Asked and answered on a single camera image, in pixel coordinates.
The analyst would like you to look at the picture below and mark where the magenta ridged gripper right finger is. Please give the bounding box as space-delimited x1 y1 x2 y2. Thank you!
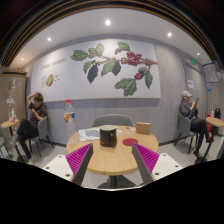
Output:
131 142 184 186

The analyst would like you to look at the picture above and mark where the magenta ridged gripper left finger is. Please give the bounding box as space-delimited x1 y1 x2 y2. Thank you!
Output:
41 143 94 187

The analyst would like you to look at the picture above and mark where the clear plastic water bottle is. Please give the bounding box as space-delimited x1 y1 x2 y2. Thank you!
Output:
64 99 76 138

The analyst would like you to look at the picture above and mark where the red round coaster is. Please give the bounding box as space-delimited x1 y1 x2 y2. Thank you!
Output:
122 138 138 146

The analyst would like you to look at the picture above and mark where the white folded cloth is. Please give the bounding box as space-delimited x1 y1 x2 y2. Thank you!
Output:
79 128 100 141

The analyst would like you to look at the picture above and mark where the small brown cardboard box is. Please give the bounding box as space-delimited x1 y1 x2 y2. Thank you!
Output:
136 122 151 135

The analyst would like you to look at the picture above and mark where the round wooden table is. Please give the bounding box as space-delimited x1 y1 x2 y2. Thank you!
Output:
67 125 159 189

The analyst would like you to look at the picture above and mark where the clear glass on table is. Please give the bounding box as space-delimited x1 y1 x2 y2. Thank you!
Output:
125 127 133 134

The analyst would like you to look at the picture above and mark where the dark brown mug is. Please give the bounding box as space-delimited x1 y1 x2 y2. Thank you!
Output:
100 125 117 147

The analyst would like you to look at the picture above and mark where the grey chair at left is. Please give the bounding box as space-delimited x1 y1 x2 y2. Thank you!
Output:
28 117 53 153

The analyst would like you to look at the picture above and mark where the grey chair behind table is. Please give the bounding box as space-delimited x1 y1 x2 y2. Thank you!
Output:
90 114 135 127

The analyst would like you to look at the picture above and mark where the grey chair at right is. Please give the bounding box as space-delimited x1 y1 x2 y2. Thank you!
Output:
174 112 198 155

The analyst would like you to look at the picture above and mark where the seated person in black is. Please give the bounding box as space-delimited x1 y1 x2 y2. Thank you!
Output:
16 92 47 165

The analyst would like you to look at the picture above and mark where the seated person with cap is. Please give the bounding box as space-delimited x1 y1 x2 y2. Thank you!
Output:
179 90 212 158

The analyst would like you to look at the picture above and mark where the round side table right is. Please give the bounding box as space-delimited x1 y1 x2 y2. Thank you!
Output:
195 117 224 164

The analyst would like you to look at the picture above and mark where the round side table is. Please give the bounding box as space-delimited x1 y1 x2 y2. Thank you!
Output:
0 118 25 163
195 117 224 164

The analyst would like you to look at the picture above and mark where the round side table left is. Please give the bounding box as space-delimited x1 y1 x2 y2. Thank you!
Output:
0 118 25 163

